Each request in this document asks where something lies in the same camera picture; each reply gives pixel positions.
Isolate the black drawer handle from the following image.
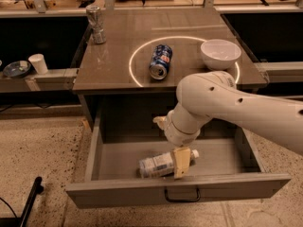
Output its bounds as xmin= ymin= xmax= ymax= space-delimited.
xmin=164 ymin=188 xmax=201 ymax=203

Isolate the white paper cup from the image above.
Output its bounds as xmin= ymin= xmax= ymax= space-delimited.
xmin=28 ymin=54 xmax=48 ymax=75

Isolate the low side shelf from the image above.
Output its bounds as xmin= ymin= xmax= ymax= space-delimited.
xmin=0 ymin=68 xmax=79 ymax=93

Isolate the silver metal can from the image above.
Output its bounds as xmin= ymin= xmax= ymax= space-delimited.
xmin=86 ymin=4 xmax=106 ymax=44

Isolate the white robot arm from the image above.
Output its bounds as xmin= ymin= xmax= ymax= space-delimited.
xmin=153 ymin=71 xmax=303 ymax=179

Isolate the dark round plate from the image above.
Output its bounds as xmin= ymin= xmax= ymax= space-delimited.
xmin=3 ymin=61 xmax=31 ymax=79

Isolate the blue soda can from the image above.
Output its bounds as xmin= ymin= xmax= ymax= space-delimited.
xmin=149 ymin=44 xmax=172 ymax=80

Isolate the black stand on floor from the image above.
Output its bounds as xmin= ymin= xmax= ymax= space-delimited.
xmin=0 ymin=177 xmax=44 ymax=227

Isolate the clear plastic bottle blue label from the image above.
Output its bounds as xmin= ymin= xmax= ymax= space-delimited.
xmin=139 ymin=149 xmax=200 ymax=178

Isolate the open grey top drawer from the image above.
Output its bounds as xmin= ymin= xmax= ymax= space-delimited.
xmin=65 ymin=93 xmax=292 ymax=210

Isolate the grey cabinet with counter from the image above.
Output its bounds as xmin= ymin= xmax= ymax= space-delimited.
xmin=72 ymin=7 xmax=268 ymax=131

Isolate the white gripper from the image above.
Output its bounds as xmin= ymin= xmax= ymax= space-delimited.
xmin=152 ymin=110 xmax=200 ymax=179

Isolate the white ceramic bowl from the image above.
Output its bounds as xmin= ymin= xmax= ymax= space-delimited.
xmin=201 ymin=39 xmax=241 ymax=70

